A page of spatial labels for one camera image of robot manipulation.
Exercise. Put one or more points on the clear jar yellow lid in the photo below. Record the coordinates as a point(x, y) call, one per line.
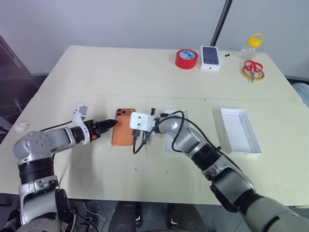
point(251, 47)

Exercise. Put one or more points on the crumpled white paper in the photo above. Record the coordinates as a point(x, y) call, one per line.
point(22, 126)

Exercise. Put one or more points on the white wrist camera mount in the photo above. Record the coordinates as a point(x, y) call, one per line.
point(141, 120)
point(80, 115)

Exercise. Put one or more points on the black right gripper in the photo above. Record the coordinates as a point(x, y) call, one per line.
point(136, 134)

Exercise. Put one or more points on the white printed phone box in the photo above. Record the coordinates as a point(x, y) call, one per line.
point(210, 58)

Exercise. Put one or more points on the red tape roll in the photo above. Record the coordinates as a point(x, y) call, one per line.
point(186, 59)

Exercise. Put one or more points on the orange smartphone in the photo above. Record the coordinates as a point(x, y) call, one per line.
point(122, 133)

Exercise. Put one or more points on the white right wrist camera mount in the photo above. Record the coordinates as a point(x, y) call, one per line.
point(141, 120)

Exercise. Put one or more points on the white phone box base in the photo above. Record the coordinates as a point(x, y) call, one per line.
point(169, 145)

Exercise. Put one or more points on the yellow tape roll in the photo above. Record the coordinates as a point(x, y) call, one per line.
point(259, 75)

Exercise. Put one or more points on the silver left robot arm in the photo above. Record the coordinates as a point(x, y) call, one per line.
point(36, 145)

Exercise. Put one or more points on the black slanted pole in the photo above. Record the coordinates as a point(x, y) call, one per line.
point(220, 21)

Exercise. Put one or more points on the white phone box lid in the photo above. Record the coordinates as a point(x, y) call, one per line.
point(239, 131)

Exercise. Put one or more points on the pale blue white bundle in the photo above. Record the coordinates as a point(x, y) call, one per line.
point(303, 93)

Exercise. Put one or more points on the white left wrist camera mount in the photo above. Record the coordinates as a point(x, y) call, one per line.
point(80, 115)

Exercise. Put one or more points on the dark rounded shape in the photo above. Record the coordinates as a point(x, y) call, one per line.
point(125, 216)

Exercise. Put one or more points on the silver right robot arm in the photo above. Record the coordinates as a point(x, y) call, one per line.
point(217, 169)

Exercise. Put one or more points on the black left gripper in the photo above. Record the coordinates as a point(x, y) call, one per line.
point(93, 129)

